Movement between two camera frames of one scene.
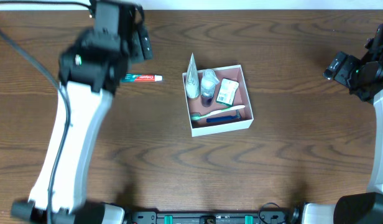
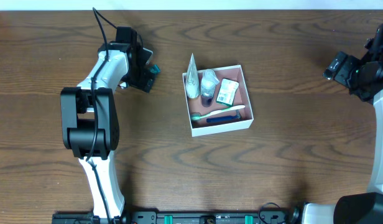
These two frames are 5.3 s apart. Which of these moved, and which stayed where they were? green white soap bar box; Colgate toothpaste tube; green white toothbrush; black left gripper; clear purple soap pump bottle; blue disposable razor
Moved: black left gripper; Colgate toothpaste tube
Stayed: clear purple soap pump bottle; green white toothbrush; blue disposable razor; green white soap bar box
